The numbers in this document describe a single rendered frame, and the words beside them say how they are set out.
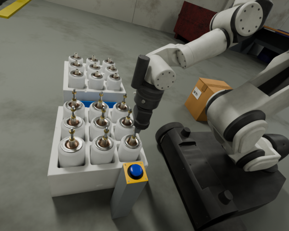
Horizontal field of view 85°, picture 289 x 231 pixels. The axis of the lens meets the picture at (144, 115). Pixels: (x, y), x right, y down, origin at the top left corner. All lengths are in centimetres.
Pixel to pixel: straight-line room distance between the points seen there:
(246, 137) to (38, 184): 83
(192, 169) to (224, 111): 35
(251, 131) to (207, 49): 28
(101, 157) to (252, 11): 65
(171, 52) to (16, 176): 81
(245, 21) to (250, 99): 23
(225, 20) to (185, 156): 59
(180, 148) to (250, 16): 60
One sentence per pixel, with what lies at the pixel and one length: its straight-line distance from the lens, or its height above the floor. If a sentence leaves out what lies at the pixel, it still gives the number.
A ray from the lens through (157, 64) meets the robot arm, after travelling 46.
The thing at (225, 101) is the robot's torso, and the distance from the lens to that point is 60.
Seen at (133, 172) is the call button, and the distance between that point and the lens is 52.
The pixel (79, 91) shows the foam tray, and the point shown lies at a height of 18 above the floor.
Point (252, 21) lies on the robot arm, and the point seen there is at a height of 78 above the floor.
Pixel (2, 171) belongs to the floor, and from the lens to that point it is 95.
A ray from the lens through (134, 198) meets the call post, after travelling 65.
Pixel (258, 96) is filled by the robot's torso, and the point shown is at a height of 61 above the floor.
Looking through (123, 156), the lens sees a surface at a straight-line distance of 71.
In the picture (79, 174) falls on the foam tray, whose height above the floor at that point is 17.
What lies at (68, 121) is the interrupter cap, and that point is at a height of 25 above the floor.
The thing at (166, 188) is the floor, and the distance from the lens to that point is 93.
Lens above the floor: 77
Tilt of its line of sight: 38 degrees down
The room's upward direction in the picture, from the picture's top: 20 degrees clockwise
